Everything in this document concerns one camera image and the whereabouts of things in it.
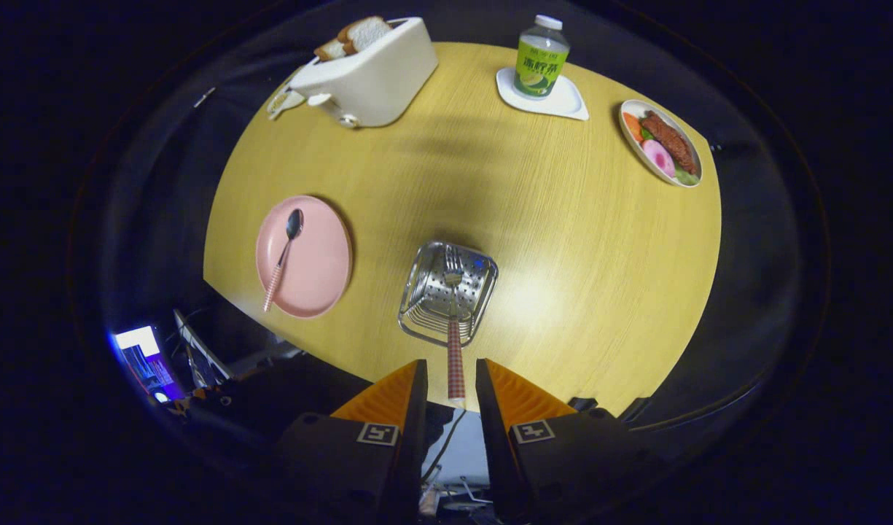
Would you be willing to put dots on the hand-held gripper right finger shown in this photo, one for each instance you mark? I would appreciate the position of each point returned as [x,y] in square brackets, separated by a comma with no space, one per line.
[493,437]

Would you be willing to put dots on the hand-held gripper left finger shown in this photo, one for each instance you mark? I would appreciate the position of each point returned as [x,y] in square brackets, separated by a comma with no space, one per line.
[413,437]

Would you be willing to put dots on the perforated metal basket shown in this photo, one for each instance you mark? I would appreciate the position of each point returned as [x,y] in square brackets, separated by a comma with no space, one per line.
[482,284]

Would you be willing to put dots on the pink round plate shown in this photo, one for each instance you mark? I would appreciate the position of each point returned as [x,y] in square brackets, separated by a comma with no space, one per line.
[318,262]

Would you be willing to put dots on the lit computer screen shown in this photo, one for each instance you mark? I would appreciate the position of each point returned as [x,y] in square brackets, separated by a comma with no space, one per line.
[143,357]

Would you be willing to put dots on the white plate of food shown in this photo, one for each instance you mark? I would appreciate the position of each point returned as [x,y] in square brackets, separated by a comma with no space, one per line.
[638,153]

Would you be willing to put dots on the green leaf garnish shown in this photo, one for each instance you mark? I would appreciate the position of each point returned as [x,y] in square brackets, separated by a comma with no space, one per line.
[687,176]

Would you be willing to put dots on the pink round food slice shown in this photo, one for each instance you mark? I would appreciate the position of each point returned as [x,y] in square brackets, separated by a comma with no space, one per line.
[659,157]

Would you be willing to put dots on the white square coaster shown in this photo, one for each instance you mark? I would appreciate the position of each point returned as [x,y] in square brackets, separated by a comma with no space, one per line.
[566,106]

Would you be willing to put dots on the orange carrot slice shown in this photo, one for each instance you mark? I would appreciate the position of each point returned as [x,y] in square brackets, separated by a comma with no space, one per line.
[633,126]

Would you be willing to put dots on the brown meat piece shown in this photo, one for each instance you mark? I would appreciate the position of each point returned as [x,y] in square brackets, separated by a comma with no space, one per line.
[668,138]

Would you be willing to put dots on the white divided seasoning dish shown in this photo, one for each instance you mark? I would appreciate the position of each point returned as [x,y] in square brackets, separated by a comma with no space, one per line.
[282,104]

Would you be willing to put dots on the white toaster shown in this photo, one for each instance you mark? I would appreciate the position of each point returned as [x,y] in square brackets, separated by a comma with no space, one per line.
[380,80]

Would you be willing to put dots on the green label drink bottle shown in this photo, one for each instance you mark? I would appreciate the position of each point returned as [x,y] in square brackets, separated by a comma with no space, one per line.
[541,62]

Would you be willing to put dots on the toast bread slice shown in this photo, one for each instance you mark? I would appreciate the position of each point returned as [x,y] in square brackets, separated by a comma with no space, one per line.
[329,49]
[366,33]

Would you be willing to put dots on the white cloth clip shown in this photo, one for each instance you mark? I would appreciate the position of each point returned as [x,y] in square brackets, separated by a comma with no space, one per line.
[204,96]

